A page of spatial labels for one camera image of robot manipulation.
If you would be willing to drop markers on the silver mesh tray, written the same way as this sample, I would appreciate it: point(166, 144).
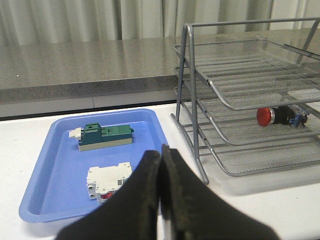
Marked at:
point(243, 160)
point(255, 73)
point(217, 124)

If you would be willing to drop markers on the green knife switch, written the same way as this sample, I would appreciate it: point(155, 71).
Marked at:
point(93, 136)

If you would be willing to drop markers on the blue plastic tray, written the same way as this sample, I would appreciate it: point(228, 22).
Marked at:
point(57, 189)

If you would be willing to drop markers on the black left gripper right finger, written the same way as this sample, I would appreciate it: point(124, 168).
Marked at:
point(195, 212)

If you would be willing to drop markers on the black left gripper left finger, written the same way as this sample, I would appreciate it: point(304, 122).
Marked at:
point(130, 214)

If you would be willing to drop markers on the silver mesh rack frame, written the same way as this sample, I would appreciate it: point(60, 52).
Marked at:
point(253, 104)

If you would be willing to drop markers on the red emergency stop button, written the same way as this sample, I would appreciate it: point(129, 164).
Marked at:
point(288, 115)

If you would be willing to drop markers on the dark stone counter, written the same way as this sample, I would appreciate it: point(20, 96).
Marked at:
point(122, 71)

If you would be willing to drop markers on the white circuit breaker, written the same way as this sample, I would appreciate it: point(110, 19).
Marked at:
point(103, 182)

